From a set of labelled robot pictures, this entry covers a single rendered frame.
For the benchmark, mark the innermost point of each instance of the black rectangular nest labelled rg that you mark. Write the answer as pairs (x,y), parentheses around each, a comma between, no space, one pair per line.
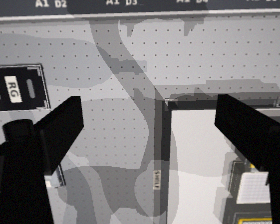
(23,88)

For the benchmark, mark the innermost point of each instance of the white perforated plate with black holes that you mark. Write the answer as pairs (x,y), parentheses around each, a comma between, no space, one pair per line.
(124,70)

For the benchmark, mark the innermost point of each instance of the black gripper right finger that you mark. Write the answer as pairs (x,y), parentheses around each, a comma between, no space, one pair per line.
(257,137)

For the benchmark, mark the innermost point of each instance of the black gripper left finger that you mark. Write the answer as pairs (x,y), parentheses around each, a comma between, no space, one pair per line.
(31,152)

